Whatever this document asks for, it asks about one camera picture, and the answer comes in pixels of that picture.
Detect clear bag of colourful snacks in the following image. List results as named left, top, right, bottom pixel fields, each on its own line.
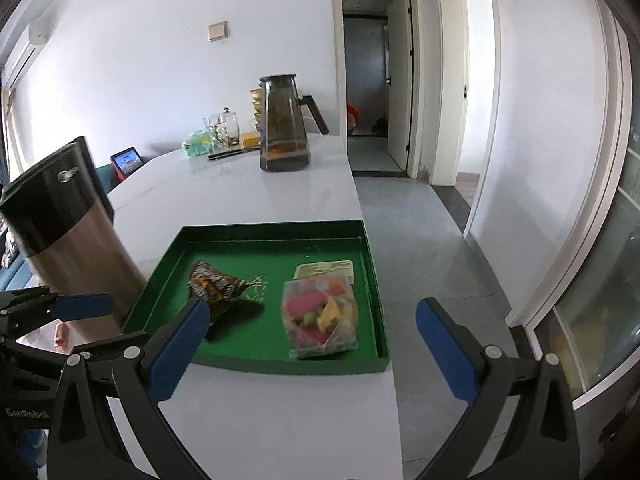
left=281, top=260, right=361, bottom=361

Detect white door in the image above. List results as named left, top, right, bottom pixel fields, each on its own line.
left=386, top=0, right=418, bottom=178

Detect green wet wipes pack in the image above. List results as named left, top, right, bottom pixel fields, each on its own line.
left=182, top=130, right=218, bottom=157

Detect black tea tray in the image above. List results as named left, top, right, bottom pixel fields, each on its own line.
left=207, top=146, right=261, bottom=161

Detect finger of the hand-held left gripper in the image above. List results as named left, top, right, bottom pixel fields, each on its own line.
left=0, top=286, right=114, bottom=335
left=0, top=338, right=72, bottom=364

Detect green tray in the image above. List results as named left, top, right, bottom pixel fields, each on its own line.
left=121, top=220, right=391, bottom=376

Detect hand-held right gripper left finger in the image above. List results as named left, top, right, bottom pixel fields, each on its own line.
left=46, top=299, right=211, bottom=480

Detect glass jar with lid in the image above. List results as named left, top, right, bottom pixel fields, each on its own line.
left=216, top=106, right=241, bottom=147

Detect gold brown snack bag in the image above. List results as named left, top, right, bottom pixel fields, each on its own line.
left=186, top=260, right=266, bottom=328

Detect glass door cabinet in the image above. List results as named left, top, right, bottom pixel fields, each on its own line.
left=505, top=10, right=640, bottom=411

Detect grey entrance door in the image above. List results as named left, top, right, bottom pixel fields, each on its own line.
left=345, top=15, right=388, bottom=136

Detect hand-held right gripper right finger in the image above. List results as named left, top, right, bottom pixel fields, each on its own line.
left=416, top=297, right=581, bottom=480

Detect red smart display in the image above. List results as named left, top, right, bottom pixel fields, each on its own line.
left=110, top=147, right=144, bottom=180

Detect white air conditioner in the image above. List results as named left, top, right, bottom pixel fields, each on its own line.
left=0, top=12, right=53, bottom=88

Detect dark glass pitcher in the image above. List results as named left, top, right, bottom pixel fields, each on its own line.
left=258, top=74, right=330, bottom=173

